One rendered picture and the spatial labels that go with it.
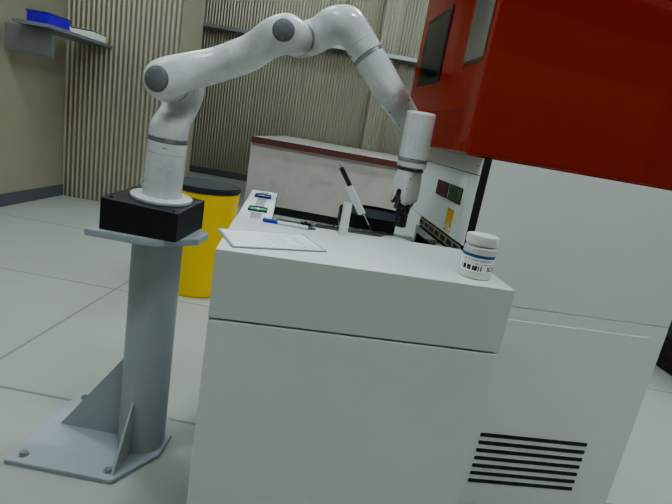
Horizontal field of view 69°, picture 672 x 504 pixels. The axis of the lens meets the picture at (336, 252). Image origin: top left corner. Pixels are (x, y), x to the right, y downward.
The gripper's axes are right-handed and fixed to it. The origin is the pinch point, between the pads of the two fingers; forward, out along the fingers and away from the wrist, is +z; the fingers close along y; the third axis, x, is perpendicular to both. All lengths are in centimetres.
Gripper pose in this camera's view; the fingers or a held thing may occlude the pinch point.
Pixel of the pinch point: (400, 220)
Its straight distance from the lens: 147.5
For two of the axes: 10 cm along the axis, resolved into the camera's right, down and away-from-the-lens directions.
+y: -5.6, 1.5, -8.1
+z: -1.5, 9.5, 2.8
